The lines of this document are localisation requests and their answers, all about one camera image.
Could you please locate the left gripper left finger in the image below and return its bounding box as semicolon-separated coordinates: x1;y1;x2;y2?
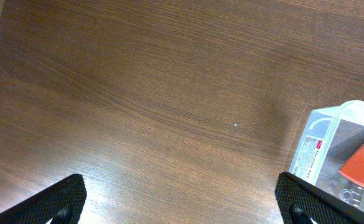
0;174;87;224

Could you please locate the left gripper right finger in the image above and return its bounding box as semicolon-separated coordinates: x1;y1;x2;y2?
274;172;364;223

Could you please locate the clear plastic container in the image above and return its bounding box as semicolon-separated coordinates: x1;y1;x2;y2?
289;100;364;205

